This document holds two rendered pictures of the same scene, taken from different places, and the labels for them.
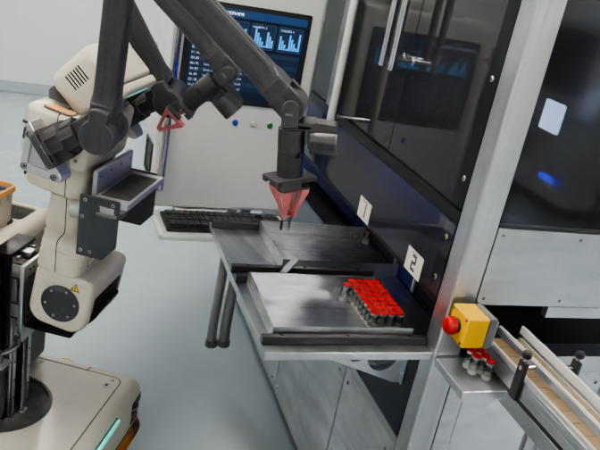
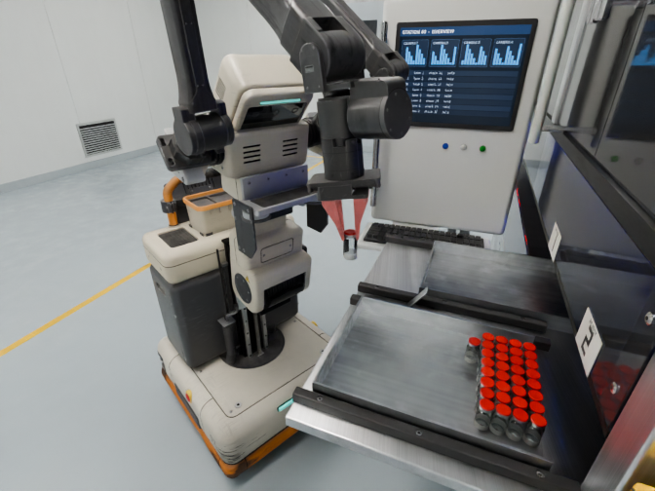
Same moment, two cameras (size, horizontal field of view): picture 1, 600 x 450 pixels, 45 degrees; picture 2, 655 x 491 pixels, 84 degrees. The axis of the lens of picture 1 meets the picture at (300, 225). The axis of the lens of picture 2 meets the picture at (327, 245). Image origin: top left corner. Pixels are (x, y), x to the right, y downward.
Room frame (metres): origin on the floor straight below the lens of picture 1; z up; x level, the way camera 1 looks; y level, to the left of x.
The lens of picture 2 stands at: (1.08, -0.29, 1.38)
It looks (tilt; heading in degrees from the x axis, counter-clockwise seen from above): 27 degrees down; 43
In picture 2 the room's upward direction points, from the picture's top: straight up
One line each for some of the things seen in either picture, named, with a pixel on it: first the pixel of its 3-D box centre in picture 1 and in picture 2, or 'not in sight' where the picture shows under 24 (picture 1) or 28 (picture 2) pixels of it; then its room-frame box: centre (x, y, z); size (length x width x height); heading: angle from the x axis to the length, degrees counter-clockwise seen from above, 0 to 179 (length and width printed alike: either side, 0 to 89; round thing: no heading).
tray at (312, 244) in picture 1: (326, 247); (498, 280); (1.91, -0.09, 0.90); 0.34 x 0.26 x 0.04; 110
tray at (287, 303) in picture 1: (327, 305); (431, 364); (1.55, -0.10, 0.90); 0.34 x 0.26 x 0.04; 110
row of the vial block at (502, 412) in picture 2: (369, 304); (499, 380); (1.59, -0.20, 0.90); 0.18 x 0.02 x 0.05; 20
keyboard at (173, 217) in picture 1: (225, 221); (423, 238); (2.15, 0.24, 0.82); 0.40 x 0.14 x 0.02; 113
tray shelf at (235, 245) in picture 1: (320, 282); (460, 323); (1.72, -0.08, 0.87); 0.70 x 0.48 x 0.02; 20
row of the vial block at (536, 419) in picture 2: (386, 304); (529, 389); (1.60, -0.25, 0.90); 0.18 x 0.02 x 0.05; 20
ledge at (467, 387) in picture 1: (475, 378); not in sight; (1.40, -0.45, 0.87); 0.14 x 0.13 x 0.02; 110
